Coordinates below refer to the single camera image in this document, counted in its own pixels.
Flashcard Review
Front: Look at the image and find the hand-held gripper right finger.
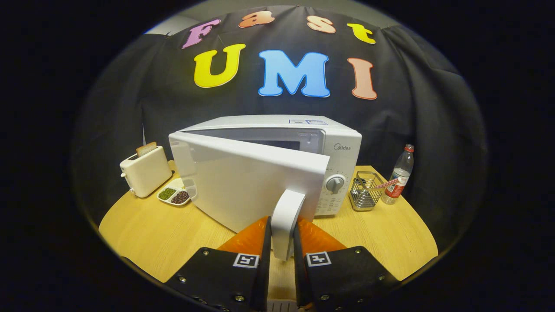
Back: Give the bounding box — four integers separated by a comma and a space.
293, 218, 402, 312

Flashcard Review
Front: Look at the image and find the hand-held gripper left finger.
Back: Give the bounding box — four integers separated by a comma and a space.
165, 216, 273, 312

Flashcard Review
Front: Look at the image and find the white toaster oven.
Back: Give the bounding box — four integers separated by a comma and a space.
168, 114, 362, 261

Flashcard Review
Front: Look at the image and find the cream toaster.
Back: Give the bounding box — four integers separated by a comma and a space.
120, 146, 173, 198

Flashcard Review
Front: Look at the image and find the white ribbed tray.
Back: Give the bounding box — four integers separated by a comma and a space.
267, 298, 300, 312

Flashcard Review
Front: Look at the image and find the white divided bean dish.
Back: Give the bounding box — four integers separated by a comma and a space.
157, 178, 191, 206

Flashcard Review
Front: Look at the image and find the red striped straw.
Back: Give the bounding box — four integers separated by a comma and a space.
372, 177, 400, 190

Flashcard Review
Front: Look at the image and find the clear plastic water bottle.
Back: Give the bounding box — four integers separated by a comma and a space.
382, 144, 415, 205

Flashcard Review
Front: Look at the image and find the wire mesh holder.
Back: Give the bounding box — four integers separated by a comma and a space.
348, 171, 386, 212

